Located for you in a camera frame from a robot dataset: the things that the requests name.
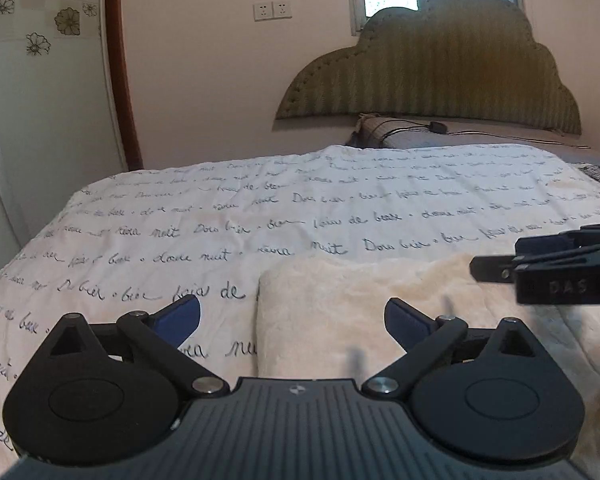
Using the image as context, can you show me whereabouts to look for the cream pants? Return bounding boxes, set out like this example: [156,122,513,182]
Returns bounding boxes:
[256,254,600,479]

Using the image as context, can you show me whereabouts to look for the white script-print bedspread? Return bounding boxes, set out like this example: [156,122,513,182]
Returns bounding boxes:
[0,144,600,475]

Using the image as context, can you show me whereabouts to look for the striped pillow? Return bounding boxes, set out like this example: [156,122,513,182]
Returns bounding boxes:
[346,113,482,150]

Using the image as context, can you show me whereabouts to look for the olive cloud-shaped headboard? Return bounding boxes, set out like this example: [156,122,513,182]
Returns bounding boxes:
[276,0,582,136]

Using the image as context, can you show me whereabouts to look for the white wardrobe with flower stickers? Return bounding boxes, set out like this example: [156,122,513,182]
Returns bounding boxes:
[0,0,126,270]

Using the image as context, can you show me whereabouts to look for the white double wall socket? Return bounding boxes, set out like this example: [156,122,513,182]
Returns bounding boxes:
[252,1,292,22]

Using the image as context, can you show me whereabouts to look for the brown wooden door frame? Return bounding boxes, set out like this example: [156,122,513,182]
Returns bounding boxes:
[104,0,144,170]

